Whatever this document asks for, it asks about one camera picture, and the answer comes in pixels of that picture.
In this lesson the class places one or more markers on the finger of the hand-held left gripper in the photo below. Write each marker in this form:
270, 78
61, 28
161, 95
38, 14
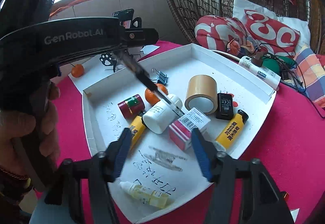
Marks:
142, 36

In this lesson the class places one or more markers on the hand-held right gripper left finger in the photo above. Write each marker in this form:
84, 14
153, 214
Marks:
124, 150

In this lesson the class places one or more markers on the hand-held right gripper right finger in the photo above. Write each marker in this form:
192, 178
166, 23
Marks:
200, 155

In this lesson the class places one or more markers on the yellow lighter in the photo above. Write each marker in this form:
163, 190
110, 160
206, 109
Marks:
135, 130
229, 132

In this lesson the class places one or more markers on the red white small box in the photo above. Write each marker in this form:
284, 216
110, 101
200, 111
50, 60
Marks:
182, 132

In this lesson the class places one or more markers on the black clear pen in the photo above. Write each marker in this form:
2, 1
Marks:
142, 74

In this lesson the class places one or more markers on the red can with green label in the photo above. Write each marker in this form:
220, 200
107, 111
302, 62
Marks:
130, 106

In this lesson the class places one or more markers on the white pill bottle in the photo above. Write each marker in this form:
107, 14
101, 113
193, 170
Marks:
157, 117

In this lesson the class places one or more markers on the blue binder clip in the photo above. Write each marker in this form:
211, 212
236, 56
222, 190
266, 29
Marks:
161, 79

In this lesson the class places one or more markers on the small dropper bottle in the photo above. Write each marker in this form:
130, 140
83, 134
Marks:
149, 196

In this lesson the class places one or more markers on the black charger adapter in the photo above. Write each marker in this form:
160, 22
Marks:
225, 107

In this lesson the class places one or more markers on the mandarin orange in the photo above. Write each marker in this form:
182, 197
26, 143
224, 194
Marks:
151, 94
77, 71

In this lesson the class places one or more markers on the brown tape roll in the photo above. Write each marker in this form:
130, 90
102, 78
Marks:
203, 87

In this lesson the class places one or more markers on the white cardboard tray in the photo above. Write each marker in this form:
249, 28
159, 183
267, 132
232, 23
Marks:
238, 82

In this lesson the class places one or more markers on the person's left forearm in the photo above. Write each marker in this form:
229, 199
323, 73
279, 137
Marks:
10, 188

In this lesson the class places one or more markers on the person's left hand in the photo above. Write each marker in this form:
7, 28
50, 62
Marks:
15, 125

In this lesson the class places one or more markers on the white paper sheet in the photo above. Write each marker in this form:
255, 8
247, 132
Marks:
149, 50

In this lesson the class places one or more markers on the black smartphone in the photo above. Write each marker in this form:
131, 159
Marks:
124, 14

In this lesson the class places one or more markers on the brown cardboard board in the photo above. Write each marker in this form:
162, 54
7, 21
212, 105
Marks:
152, 6

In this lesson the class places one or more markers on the black cat phone stand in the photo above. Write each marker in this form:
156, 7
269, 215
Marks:
108, 59

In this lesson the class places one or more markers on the red white bolster cushion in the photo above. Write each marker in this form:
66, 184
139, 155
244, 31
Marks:
215, 33

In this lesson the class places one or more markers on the red tablecloth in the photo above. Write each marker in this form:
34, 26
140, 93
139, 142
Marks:
292, 137

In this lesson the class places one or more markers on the patchwork cloth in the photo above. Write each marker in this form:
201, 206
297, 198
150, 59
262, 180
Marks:
240, 45

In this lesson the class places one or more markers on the white power strip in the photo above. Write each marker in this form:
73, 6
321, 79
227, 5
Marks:
264, 74

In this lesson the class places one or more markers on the white pillow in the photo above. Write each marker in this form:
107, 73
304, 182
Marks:
241, 7

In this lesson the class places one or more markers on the brown plug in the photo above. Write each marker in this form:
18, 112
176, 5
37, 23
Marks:
259, 60

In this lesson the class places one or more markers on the green cloth bag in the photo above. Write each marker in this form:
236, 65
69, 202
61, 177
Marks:
271, 64

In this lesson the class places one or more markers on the square red white cushion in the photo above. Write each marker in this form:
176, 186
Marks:
271, 31

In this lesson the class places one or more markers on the plaid cushion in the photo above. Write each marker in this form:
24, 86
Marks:
312, 71

